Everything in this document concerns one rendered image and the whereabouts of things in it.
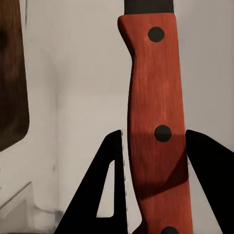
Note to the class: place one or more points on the cutting board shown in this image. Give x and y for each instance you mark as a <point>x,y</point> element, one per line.
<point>14,108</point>

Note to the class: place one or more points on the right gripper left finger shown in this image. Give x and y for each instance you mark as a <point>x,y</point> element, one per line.
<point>81,214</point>

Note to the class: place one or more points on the parer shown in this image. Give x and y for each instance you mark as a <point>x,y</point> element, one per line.
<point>155,118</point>

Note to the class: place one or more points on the drop in sink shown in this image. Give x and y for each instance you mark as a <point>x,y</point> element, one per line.
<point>16,215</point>

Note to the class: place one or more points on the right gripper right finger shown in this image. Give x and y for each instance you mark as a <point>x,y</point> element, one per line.
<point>213,164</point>

